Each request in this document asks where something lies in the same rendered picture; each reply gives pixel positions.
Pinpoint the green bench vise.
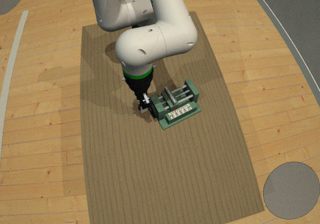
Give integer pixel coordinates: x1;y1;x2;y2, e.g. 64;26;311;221
148;79;201;130

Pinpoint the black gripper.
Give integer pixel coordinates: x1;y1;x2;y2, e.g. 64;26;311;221
129;83;151;113

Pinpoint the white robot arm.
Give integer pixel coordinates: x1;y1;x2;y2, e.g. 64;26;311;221
92;0;198;89

